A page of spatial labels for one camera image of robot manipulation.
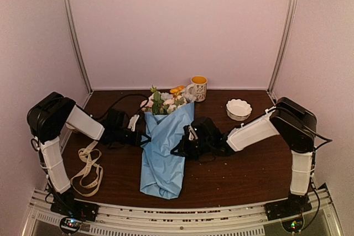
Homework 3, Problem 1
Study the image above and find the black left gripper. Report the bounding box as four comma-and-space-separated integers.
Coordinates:
114, 128, 150, 146

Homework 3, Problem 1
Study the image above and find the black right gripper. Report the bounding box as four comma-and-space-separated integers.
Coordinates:
171, 135, 212, 161

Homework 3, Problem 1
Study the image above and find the blue wrapping paper sheet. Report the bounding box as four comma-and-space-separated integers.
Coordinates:
140, 103, 195, 200

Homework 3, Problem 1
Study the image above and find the white flower stem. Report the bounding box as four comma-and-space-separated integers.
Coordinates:
163, 95, 187, 114

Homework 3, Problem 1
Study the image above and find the orange flower stem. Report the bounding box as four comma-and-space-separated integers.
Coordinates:
169, 85, 185, 96

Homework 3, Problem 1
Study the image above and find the cream printed ribbon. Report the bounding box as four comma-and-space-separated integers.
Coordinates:
69, 139, 105, 197

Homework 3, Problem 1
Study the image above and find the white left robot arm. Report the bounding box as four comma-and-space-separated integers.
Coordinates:
27, 92, 195, 200

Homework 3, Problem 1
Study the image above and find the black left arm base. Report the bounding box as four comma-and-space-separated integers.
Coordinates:
50, 188, 99, 222

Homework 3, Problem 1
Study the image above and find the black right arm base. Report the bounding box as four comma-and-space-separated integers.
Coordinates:
264, 192, 312, 221

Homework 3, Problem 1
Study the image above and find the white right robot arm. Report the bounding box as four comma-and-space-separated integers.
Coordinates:
170, 97, 317, 215

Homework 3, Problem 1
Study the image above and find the white mug yellow inside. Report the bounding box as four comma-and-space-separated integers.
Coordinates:
185, 76, 207, 102

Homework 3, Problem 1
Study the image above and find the white scalloped bowl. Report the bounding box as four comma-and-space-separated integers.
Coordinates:
226, 99, 252, 121

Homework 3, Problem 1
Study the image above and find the small patterned cup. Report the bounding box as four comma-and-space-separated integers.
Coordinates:
66, 124, 79, 133

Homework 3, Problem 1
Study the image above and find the left circuit board with LEDs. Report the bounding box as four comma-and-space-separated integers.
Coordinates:
59, 217, 82, 234

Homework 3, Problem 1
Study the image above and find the circuit board with leds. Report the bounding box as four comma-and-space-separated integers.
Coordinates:
282, 219, 304, 233
59, 217, 82, 234

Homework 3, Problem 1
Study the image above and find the right circuit board with LEDs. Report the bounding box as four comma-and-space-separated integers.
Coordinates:
282, 219, 304, 233

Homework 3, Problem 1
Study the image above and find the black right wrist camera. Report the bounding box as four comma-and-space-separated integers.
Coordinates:
183, 117, 222, 140

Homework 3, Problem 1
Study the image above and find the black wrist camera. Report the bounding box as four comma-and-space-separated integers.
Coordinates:
183, 117, 222, 140
105, 109, 142, 132

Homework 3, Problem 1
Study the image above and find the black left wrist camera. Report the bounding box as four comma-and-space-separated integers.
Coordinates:
105, 109, 142, 132

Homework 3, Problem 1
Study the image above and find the aluminium front rail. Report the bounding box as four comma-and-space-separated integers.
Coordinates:
20, 189, 343, 235

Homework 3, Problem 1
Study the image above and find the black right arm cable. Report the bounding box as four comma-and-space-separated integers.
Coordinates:
301, 125, 334, 148

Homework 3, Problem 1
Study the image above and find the left aluminium frame post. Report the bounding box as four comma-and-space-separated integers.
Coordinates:
63, 0, 93, 94

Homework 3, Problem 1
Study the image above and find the aluminium frame post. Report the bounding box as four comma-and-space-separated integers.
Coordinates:
267, 0, 298, 97
63, 0, 93, 94

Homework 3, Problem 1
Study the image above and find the right aluminium frame post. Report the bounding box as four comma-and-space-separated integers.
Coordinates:
267, 0, 298, 97

